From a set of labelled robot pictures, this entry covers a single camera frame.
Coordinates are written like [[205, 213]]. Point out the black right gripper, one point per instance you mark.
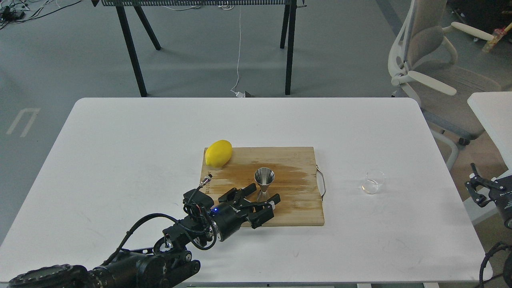
[[502, 196]]

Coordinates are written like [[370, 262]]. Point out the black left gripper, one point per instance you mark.
[[233, 210]]

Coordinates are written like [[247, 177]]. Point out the steel double jigger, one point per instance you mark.
[[264, 177]]

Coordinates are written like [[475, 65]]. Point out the small clear glass cup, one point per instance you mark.
[[373, 182]]

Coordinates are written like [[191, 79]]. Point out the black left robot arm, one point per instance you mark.
[[169, 262]]

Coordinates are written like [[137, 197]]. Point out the wooden cutting board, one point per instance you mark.
[[295, 181]]

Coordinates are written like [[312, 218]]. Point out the yellow lemon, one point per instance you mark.
[[218, 154]]

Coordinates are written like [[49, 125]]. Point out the white side table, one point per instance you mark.
[[494, 111]]

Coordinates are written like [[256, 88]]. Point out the grey white office chair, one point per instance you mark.
[[422, 65]]

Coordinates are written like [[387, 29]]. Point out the yellow red object on floor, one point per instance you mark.
[[497, 35]]

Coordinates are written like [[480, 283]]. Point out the metal board handle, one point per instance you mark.
[[321, 181]]

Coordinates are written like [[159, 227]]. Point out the black metal frame table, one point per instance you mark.
[[182, 36]]

